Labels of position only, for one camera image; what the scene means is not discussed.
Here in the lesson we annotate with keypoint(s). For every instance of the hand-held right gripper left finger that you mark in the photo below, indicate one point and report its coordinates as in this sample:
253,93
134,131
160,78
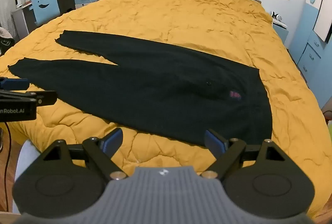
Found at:
112,141

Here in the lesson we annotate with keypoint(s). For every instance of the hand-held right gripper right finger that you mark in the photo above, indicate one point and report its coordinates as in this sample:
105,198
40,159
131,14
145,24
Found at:
212,140

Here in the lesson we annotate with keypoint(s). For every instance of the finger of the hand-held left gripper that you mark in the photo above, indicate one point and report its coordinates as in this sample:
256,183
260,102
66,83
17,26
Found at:
44,98
15,83

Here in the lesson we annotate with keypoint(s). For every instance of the black pants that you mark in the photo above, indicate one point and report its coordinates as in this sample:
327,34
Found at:
155,89

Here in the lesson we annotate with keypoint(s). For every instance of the black bag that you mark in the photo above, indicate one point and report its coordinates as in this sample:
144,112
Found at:
5,45

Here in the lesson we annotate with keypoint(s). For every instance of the beige fluffy cloth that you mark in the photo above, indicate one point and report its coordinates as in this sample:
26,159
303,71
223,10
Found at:
4,32

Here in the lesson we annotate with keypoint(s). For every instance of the grey desk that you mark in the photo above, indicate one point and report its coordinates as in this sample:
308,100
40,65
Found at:
24,18

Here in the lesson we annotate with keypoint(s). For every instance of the blue smiley chair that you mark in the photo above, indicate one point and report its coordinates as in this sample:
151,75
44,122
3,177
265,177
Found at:
45,6

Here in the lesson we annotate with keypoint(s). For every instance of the blue nightstand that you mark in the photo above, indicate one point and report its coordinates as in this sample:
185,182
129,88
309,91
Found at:
280,30

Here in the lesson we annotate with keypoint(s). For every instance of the yellow quilt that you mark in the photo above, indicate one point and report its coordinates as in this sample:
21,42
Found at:
168,19

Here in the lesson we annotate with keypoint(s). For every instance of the black and white toy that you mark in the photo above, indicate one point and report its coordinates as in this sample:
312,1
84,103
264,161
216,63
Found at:
276,16

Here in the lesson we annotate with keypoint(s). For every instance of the white board with black edge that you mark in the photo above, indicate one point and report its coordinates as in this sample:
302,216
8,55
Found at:
324,16

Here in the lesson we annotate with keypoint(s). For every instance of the small white camera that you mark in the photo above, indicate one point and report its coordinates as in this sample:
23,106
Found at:
18,1

